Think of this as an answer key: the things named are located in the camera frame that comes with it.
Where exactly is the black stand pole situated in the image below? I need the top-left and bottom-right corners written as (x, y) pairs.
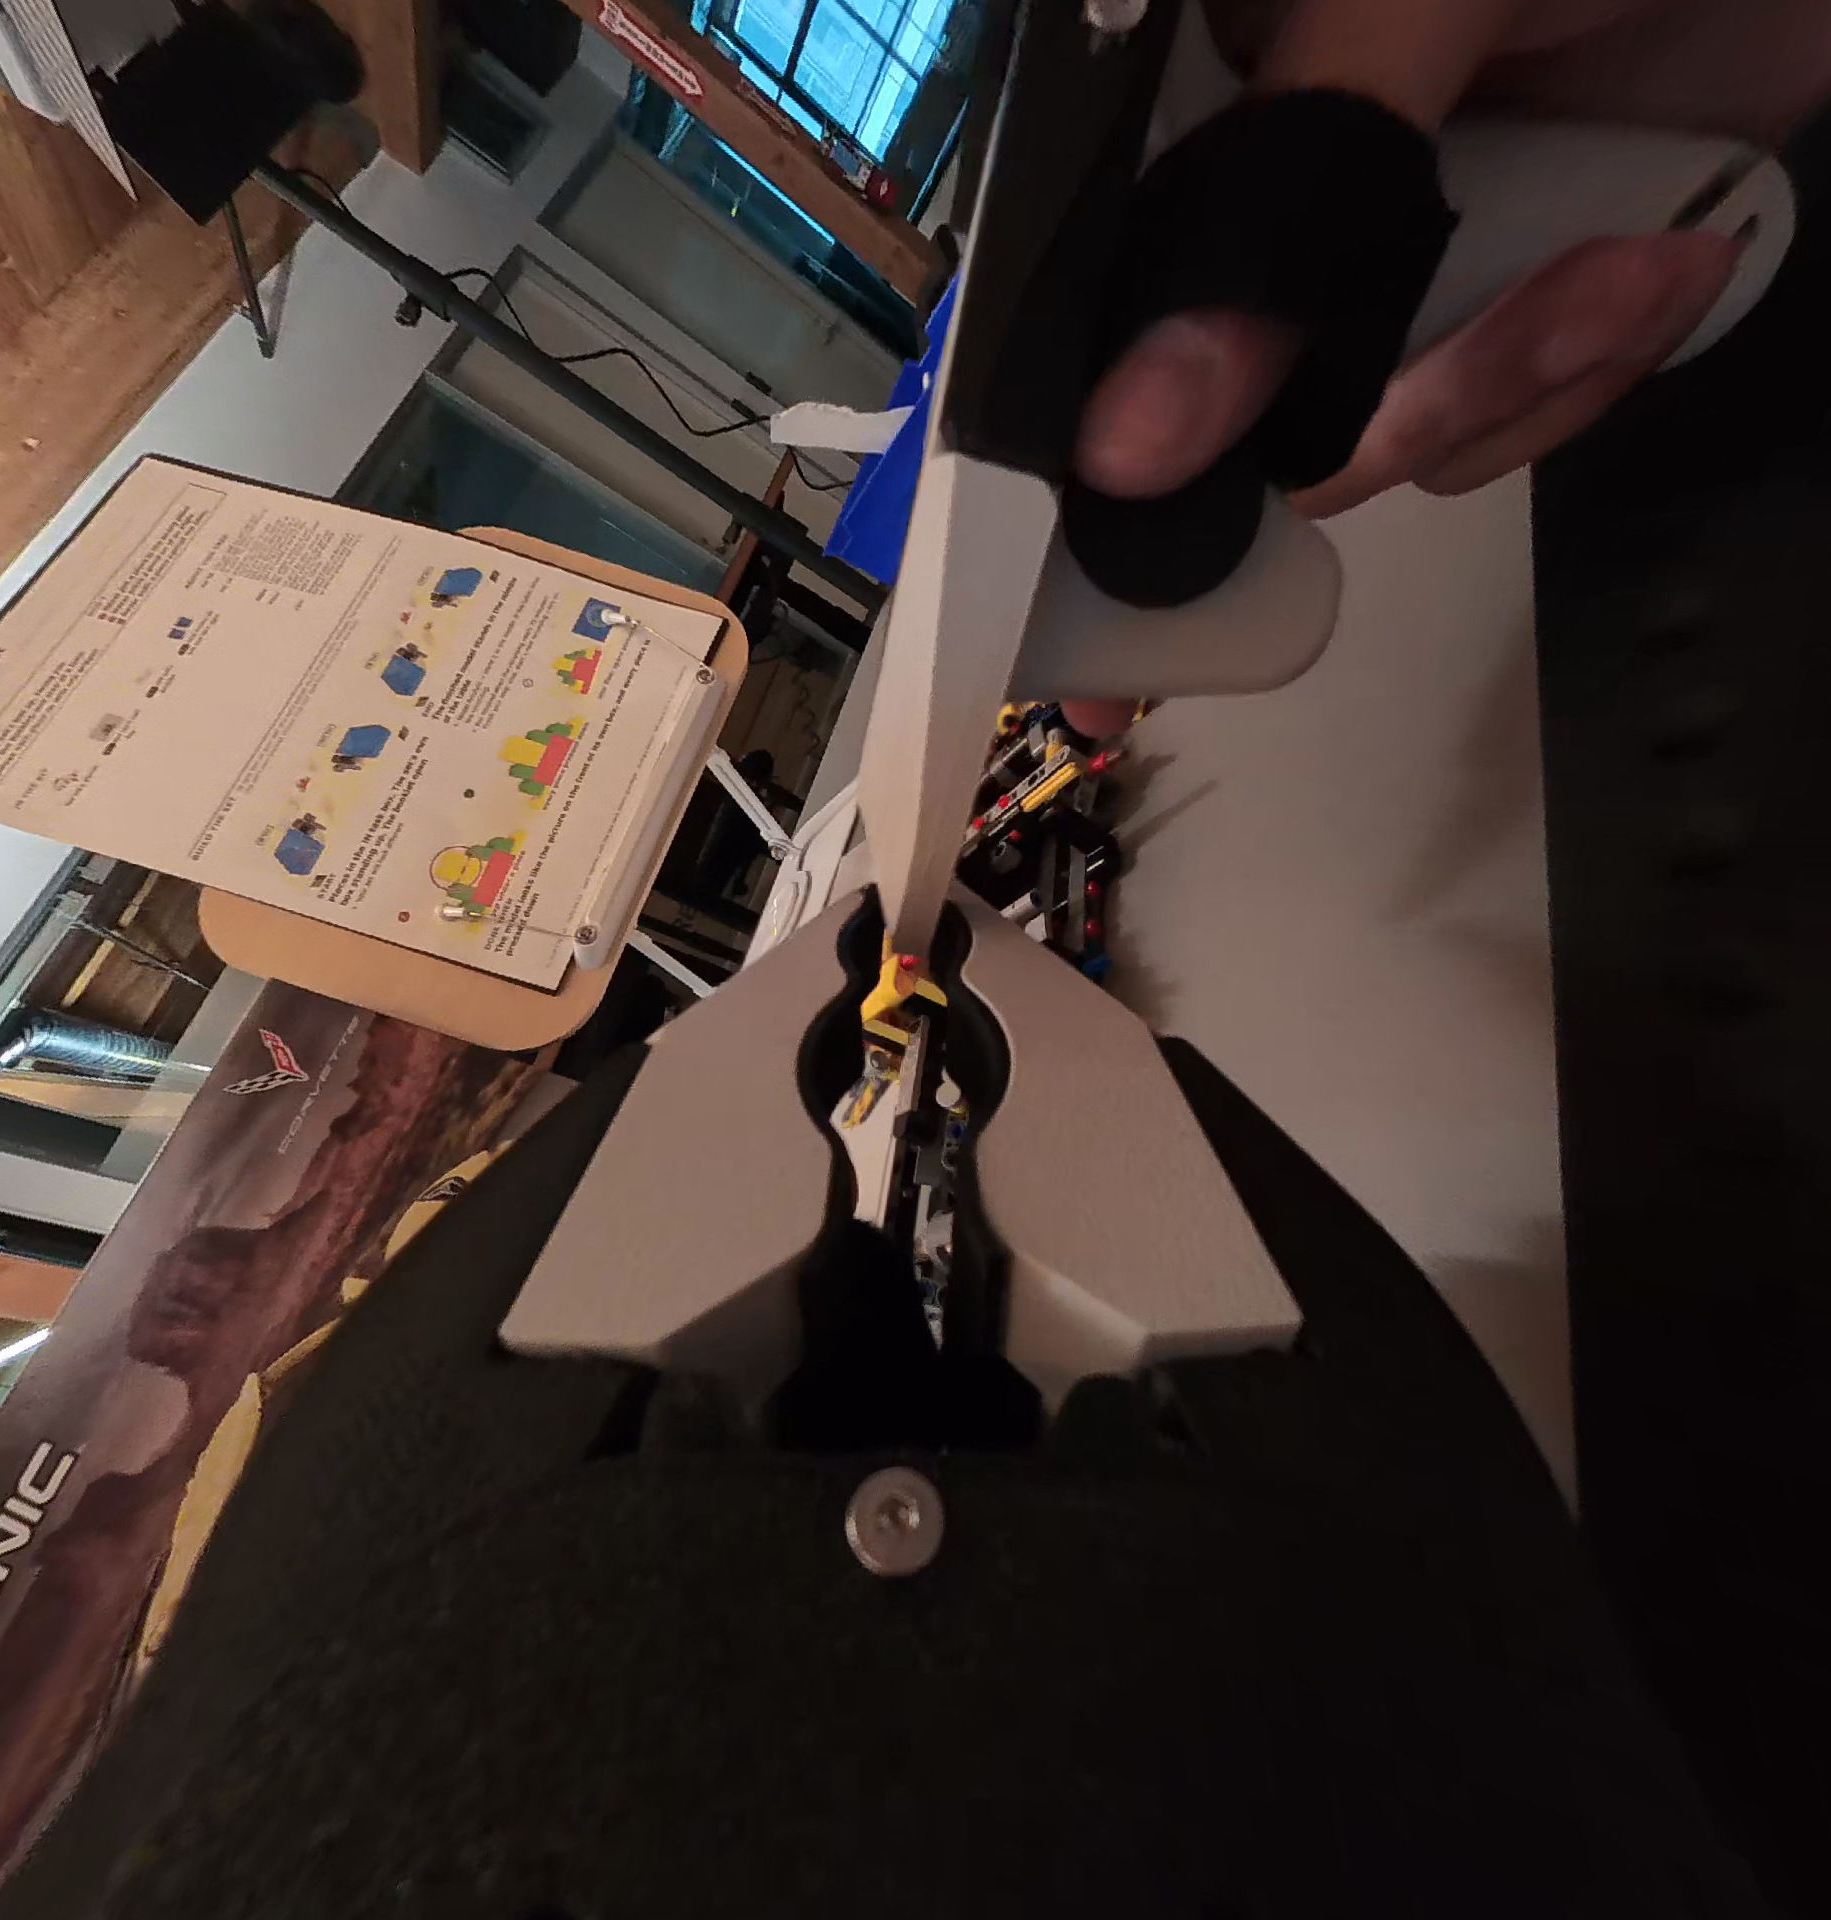
top-left (245, 154), bottom-right (889, 612)

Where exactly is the printed instruction sheet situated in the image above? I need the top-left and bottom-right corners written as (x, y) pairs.
top-left (0, 458), bottom-right (727, 995)

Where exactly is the yellow thin lego beam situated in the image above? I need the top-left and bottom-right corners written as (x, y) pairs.
top-left (861, 937), bottom-right (948, 1047)

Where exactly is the person's right hand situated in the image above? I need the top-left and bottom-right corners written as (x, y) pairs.
top-left (1076, 0), bottom-right (1831, 522)

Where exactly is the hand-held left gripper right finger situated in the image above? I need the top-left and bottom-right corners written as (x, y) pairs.
top-left (925, 883), bottom-right (1305, 1419)

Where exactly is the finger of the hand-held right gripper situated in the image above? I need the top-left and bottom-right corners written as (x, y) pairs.
top-left (853, 448), bottom-right (1068, 965)

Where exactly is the blue storage bin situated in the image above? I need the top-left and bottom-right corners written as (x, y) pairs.
top-left (823, 274), bottom-right (965, 581)

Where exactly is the black lego set box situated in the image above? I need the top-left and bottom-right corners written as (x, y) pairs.
top-left (0, 973), bottom-right (604, 1803)

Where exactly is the wooden post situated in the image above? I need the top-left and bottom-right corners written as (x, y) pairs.
top-left (561, 0), bottom-right (948, 305)

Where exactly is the white paper slip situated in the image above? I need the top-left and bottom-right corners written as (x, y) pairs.
top-left (768, 400), bottom-right (911, 455)

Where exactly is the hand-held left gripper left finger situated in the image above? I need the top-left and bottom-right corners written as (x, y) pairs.
top-left (499, 883), bottom-right (916, 1419)

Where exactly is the black pole-mounted box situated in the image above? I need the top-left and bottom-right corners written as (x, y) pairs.
top-left (0, 0), bottom-right (371, 232)

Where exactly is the yellow black lego car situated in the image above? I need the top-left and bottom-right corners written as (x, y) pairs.
top-left (837, 698), bottom-right (1152, 1342)

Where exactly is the silver ventilation duct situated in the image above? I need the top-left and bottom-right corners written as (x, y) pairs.
top-left (0, 1008), bottom-right (214, 1114)

